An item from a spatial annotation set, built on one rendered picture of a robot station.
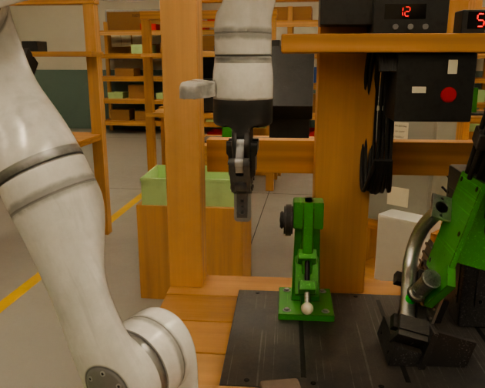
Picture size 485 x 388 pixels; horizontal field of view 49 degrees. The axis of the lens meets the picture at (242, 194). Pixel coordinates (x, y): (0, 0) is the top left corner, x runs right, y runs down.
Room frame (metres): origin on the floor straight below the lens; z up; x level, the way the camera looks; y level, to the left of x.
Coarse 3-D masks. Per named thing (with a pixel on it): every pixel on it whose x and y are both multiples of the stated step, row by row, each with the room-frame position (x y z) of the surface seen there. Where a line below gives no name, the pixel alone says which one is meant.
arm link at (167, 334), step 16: (128, 320) 0.51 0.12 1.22; (144, 320) 0.51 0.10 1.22; (160, 320) 0.51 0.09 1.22; (176, 320) 0.52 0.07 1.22; (144, 336) 0.48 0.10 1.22; (160, 336) 0.49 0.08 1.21; (176, 336) 0.50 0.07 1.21; (160, 352) 0.47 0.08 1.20; (176, 352) 0.49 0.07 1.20; (192, 352) 0.51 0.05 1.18; (176, 368) 0.48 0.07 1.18; (192, 368) 0.51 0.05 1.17; (176, 384) 0.48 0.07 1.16; (192, 384) 0.51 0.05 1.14
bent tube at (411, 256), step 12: (432, 204) 1.01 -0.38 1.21; (444, 204) 1.02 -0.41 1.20; (432, 216) 1.00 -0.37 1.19; (444, 216) 1.00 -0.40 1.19; (420, 228) 1.06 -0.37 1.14; (420, 240) 1.07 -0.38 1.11; (408, 252) 1.07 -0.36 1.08; (408, 264) 1.06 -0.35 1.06; (408, 276) 1.03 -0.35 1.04; (408, 312) 0.97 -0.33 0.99
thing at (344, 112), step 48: (192, 0) 1.34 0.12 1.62; (192, 48) 1.34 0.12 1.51; (336, 96) 1.31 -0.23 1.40; (192, 144) 1.34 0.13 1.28; (336, 144) 1.31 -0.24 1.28; (192, 192) 1.34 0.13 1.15; (336, 192) 1.31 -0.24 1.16; (192, 240) 1.34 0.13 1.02; (336, 240) 1.31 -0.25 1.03; (336, 288) 1.31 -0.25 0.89
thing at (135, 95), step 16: (112, 32) 10.71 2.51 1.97; (128, 32) 10.67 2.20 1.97; (160, 32) 10.59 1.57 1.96; (208, 32) 10.46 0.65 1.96; (160, 48) 10.72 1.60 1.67; (112, 80) 10.72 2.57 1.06; (128, 80) 10.68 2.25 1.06; (160, 80) 10.59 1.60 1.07; (112, 96) 10.80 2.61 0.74; (128, 96) 11.14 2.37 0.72; (144, 96) 10.75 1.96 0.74; (160, 96) 10.68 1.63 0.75; (112, 112) 10.85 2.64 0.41; (128, 112) 10.80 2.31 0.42; (144, 112) 10.76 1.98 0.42; (112, 128) 11.22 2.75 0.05
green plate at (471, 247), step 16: (464, 176) 1.01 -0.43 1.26; (464, 192) 0.98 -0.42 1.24; (480, 192) 0.92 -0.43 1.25; (464, 208) 0.95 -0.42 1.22; (480, 208) 0.93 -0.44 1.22; (448, 224) 1.00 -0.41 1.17; (464, 224) 0.93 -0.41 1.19; (480, 224) 0.93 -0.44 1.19; (448, 240) 0.97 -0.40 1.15; (464, 240) 0.92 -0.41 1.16; (480, 240) 0.93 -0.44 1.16; (432, 256) 1.02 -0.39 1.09; (448, 256) 0.94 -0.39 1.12; (464, 256) 0.93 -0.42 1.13; (480, 256) 0.93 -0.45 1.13
